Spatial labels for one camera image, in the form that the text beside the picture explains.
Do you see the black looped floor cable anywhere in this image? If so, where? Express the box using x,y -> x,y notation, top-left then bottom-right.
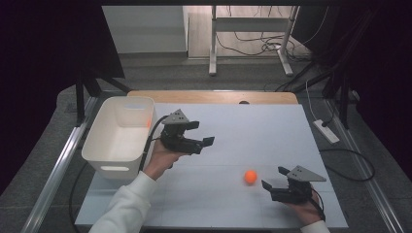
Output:
319,148 -> 376,183

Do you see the black tripod stand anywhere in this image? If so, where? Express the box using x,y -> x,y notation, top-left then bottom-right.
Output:
75,69 -> 132,127

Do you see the white power strip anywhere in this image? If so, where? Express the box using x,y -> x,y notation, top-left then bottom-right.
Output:
313,118 -> 341,145

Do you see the wooden table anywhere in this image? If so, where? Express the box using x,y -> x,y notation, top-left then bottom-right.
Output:
126,89 -> 299,105

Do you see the dark curtain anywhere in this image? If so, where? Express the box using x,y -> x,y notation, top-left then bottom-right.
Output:
0,0 -> 126,195
292,0 -> 412,183

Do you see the black metal stand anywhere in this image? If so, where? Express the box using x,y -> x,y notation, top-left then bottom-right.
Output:
320,62 -> 354,130

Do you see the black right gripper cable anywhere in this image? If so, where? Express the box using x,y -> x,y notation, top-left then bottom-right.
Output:
310,186 -> 326,222

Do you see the white plastic bin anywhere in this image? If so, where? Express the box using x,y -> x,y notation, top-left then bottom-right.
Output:
81,95 -> 156,181

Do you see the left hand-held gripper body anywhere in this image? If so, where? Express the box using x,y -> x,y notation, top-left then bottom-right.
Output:
159,109 -> 204,155

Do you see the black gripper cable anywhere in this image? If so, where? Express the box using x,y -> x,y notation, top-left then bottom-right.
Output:
68,115 -> 170,233
310,186 -> 326,222

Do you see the aluminium floor rail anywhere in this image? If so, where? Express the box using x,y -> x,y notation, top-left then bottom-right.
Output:
20,96 -> 100,233
325,99 -> 406,233

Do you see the white metal stand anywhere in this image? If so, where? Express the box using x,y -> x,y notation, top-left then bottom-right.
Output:
208,5 -> 301,78

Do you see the tangle of floor cables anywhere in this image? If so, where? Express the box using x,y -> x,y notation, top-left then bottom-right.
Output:
216,5 -> 329,62

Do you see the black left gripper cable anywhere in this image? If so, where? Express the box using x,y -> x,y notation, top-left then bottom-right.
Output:
68,115 -> 170,233

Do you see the white table cover board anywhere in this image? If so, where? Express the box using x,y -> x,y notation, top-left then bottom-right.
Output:
75,102 -> 350,229

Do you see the white power strip cable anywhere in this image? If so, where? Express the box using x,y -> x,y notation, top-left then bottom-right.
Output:
305,81 -> 321,122

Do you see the orange ball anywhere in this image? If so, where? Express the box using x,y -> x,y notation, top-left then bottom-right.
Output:
244,170 -> 258,185

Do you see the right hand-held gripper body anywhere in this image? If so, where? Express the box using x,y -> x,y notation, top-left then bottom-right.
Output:
270,165 -> 327,206

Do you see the person's right hand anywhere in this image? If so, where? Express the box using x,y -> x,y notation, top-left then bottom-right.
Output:
286,190 -> 324,226

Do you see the person's left hand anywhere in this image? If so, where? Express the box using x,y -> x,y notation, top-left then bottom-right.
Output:
143,138 -> 189,182

